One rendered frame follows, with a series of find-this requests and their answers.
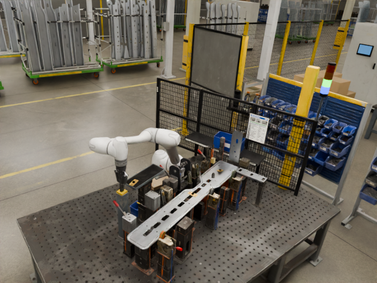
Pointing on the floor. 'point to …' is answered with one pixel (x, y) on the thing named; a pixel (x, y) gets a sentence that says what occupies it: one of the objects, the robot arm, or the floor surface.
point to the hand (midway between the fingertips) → (122, 187)
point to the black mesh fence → (225, 127)
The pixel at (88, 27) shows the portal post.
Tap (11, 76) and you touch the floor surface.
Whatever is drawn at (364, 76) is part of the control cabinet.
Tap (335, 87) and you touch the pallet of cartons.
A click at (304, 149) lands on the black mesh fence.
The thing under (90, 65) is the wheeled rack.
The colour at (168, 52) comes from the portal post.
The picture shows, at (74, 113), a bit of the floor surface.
